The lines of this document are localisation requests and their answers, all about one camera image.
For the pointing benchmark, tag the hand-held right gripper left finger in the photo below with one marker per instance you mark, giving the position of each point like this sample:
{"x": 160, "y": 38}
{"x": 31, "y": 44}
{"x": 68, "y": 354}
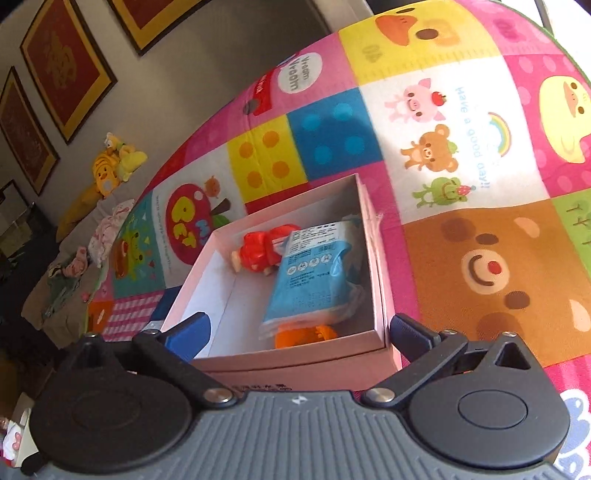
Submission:
{"x": 187, "y": 334}

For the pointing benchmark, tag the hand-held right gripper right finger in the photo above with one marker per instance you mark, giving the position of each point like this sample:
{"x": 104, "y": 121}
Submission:
{"x": 411, "y": 334}

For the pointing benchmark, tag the orange plastic toy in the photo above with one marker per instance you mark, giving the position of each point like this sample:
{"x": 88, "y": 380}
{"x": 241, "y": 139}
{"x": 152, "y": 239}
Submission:
{"x": 300, "y": 339}

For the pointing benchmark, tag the red hooded doll toy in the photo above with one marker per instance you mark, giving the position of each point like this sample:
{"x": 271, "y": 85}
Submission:
{"x": 258, "y": 249}

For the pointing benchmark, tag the blue plastic packet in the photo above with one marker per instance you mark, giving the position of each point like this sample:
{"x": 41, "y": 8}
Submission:
{"x": 314, "y": 277}

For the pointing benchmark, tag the pink cardboard box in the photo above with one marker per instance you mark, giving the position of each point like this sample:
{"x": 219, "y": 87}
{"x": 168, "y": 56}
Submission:
{"x": 295, "y": 369}

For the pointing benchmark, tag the colourful cartoon play mat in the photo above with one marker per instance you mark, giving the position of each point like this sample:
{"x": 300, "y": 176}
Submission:
{"x": 461, "y": 277}

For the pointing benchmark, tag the small red toy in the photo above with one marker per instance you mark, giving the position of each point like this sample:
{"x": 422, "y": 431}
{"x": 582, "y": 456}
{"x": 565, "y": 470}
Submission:
{"x": 85, "y": 297}

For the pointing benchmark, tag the white pink clothes pile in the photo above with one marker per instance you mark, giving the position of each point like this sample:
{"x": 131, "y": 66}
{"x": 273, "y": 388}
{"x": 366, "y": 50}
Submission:
{"x": 108, "y": 230}

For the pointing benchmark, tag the green cloth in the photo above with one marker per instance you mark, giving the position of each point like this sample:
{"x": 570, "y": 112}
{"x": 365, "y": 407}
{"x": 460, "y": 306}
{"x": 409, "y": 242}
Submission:
{"x": 62, "y": 290}

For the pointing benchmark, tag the beige sofa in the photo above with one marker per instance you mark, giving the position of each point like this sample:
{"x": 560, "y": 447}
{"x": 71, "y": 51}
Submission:
{"x": 55, "y": 318}

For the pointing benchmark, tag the pink baby garment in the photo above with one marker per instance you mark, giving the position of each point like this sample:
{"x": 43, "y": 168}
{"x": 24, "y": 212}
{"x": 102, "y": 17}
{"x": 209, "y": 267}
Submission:
{"x": 74, "y": 265}

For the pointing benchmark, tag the yellow pillow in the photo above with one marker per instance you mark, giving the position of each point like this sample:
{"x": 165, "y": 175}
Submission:
{"x": 76, "y": 214}

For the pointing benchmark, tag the yellow tiger plush toy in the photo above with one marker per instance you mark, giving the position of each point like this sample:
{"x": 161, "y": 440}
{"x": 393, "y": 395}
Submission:
{"x": 105, "y": 173}

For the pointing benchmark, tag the yellow green dog plush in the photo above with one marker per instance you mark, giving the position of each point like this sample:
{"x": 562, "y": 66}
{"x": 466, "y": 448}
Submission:
{"x": 127, "y": 157}

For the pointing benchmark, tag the white pink packet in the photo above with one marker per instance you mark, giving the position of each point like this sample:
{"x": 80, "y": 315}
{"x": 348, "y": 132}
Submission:
{"x": 16, "y": 438}

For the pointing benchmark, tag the dark glass cabinet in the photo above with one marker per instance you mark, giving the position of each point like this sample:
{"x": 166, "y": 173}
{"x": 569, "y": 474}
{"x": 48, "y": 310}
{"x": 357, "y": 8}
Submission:
{"x": 14, "y": 217}

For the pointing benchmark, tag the red gold framed picture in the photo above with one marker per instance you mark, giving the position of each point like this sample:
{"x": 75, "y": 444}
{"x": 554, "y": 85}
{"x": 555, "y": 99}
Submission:
{"x": 25, "y": 134}
{"x": 147, "y": 18}
{"x": 64, "y": 64}

